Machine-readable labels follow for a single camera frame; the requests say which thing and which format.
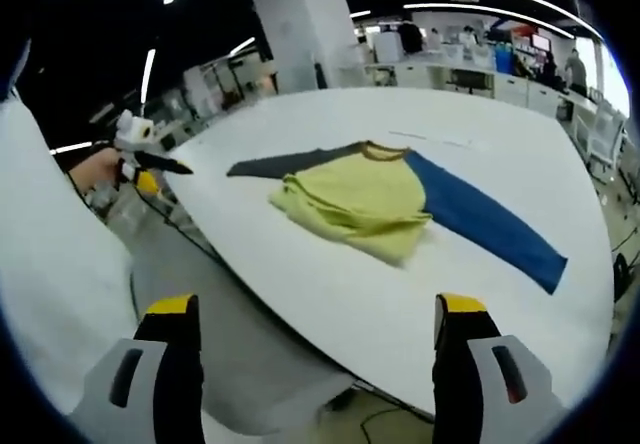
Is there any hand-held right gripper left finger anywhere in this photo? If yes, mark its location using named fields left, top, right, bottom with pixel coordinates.
left=69, top=293, right=206, bottom=444

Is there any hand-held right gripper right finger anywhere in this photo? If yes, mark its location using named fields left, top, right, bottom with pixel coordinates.
left=432, top=292, right=566, bottom=444

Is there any yellow blue black garment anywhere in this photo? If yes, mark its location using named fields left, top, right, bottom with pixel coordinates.
left=227, top=139, right=569, bottom=296

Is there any person's left hand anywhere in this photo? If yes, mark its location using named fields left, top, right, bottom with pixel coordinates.
left=69, top=149, right=122, bottom=191

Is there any white mesh chair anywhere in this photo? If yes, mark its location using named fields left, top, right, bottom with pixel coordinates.
left=574, top=101, right=627, bottom=181

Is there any white cabinet counter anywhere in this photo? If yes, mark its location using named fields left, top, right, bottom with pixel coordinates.
left=364, top=60, right=597, bottom=121

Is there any black office chair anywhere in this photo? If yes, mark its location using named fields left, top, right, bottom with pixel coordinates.
left=447, top=68, right=494, bottom=96

